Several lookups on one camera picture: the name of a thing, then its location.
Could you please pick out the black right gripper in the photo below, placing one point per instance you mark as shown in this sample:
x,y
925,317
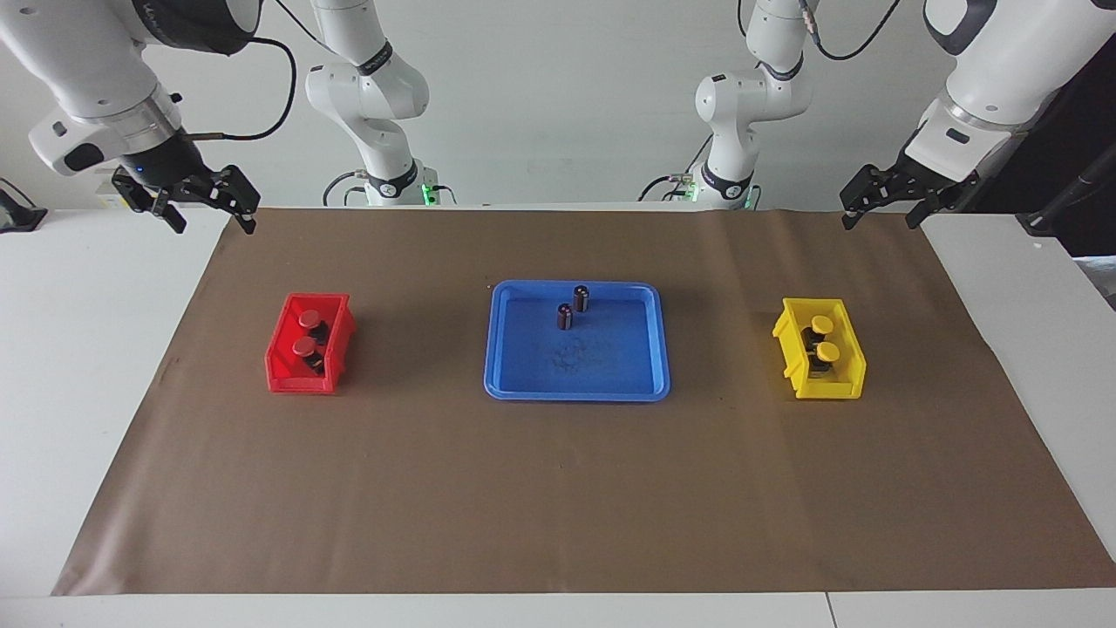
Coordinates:
x,y
170,170

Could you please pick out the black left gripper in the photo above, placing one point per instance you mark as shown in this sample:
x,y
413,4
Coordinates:
x,y
937,185

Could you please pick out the yellow push button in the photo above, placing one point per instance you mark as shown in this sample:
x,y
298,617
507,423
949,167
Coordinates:
x,y
827,352
821,324

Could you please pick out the red push button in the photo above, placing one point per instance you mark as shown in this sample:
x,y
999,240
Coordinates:
x,y
304,347
309,319

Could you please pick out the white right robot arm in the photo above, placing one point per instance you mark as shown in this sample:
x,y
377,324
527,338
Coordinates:
x,y
87,61

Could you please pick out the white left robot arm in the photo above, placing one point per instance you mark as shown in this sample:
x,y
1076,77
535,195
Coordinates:
x,y
1003,61

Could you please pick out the blue plastic tray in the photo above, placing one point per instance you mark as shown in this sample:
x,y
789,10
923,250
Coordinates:
x,y
610,366

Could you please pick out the yellow plastic bin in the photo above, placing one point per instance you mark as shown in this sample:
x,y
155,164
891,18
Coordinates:
x,y
850,371

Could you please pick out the black stand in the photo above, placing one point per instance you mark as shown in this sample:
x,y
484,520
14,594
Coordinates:
x,y
1068,196

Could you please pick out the red plastic bin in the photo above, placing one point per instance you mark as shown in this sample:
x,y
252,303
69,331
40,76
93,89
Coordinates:
x,y
283,371

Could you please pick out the small black cylinder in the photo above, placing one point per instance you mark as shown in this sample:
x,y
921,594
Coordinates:
x,y
565,317
581,297

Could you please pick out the brown paper mat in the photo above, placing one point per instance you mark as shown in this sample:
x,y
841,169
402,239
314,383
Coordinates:
x,y
558,497

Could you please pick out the black clamp mount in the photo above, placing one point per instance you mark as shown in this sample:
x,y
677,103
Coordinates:
x,y
17,214

